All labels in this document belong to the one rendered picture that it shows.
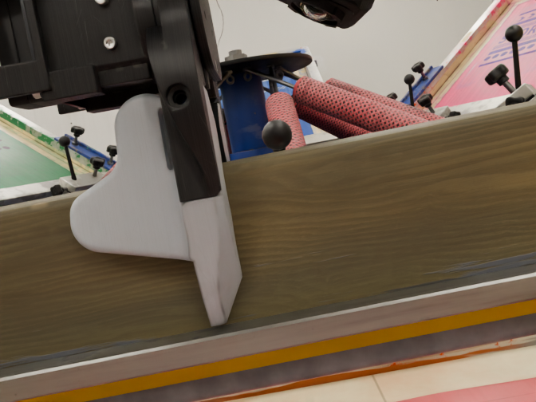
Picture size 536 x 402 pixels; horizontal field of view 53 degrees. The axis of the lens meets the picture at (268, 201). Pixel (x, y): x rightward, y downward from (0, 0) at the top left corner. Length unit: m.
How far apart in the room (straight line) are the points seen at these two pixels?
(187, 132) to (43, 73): 0.06
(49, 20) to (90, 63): 0.02
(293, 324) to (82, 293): 0.09
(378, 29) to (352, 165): 4.37
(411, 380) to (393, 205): 0.23
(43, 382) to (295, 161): 0.13
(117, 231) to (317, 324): 0.08
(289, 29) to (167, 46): 4.31
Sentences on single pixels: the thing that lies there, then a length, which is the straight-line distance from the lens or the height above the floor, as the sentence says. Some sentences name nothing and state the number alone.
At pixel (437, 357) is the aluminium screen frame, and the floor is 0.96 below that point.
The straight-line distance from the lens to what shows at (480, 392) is 0.42.
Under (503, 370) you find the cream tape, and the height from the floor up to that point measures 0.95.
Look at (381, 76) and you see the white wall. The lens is 4.53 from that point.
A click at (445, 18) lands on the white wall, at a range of 4.74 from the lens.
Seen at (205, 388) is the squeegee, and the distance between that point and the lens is 0.25.
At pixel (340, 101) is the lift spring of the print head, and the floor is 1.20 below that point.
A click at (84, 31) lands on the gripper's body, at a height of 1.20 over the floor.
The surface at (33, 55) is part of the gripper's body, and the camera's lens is 0.22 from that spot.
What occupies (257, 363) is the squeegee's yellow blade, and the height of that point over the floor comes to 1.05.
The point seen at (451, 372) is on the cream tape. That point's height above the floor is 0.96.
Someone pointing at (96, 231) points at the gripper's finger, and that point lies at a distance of 0.21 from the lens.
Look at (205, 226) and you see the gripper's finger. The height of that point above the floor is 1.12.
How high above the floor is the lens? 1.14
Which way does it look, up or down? 5 degrees down
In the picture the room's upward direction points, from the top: 10 degrees counter-clockwise
